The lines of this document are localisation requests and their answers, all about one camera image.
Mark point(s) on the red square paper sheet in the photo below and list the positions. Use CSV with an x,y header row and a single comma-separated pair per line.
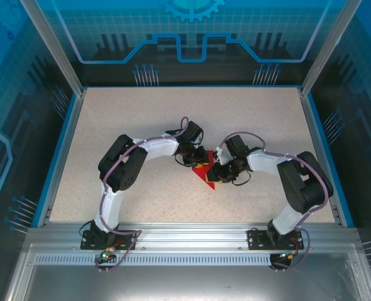
x,y
201,172

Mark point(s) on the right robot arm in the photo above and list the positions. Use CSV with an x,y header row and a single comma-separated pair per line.
x,y
304,185

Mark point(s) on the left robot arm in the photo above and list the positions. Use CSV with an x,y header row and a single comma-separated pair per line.
x,y
122,166

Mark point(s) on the grey metal sheet panel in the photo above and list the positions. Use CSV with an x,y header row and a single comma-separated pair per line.
x,y
185,282

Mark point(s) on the aluminium mounting rail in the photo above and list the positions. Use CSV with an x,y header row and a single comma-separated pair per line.
x,y
191,235

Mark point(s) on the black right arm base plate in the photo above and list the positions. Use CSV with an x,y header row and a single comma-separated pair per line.
x,y
259,239

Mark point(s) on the aluminium side rail blue trim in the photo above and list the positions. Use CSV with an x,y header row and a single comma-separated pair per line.
x,y
64,156
320,156

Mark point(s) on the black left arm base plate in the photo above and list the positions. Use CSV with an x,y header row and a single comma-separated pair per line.
x,y
92,242

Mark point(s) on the aluminium frame post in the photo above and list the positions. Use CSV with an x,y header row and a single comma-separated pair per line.
x,y
59,53
325,53

